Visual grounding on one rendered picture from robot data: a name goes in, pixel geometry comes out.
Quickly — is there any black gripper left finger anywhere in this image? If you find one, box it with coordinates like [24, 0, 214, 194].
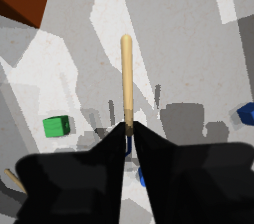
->
[15, 122, 126, 224]

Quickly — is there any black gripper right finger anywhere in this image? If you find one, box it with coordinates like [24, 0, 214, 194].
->
[133, 121, 254, 224]

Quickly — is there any blue cube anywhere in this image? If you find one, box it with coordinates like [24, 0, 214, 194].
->
[237, 102, 254, 126]

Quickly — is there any thin wooden stick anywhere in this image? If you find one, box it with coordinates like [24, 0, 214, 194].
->
[4, 169, 26, 193]

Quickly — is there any dark blue string with wooden stick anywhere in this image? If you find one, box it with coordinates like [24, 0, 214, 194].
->
[120, 35, 134, 157]

